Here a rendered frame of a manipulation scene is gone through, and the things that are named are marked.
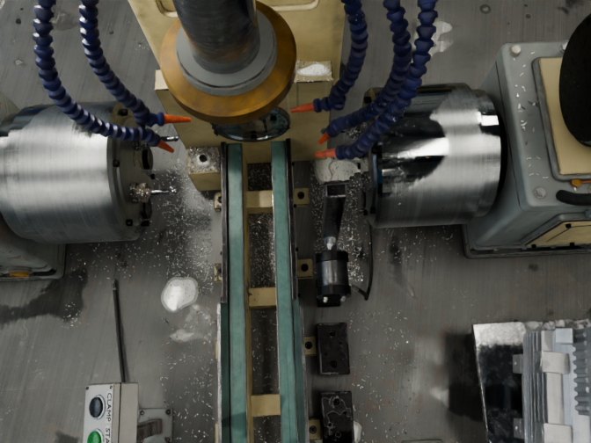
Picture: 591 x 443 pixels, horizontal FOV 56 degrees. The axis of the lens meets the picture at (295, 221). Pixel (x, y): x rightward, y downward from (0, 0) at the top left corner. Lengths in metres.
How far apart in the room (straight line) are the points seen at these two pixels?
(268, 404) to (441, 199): 0.51
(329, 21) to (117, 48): 0.63
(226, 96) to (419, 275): 0.65
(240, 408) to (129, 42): 0.90
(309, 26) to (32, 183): 0.53
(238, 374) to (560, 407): 0.53
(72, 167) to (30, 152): 0.07
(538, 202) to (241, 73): 0.49
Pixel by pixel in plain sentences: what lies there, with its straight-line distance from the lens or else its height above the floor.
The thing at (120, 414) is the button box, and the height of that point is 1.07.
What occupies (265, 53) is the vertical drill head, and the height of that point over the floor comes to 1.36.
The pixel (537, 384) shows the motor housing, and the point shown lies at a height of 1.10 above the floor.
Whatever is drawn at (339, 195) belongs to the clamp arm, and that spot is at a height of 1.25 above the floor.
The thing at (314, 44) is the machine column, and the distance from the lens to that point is 1.07.
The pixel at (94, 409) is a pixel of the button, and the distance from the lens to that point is 0.95.
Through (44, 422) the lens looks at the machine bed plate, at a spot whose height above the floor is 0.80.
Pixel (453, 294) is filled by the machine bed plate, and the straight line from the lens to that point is 1.21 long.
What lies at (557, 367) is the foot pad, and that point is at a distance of 0.91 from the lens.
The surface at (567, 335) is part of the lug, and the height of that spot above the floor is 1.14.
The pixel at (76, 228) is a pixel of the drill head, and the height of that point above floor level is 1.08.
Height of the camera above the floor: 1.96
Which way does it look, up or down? 74 degrees down
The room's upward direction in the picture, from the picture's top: 5 degrees counter-clockwise
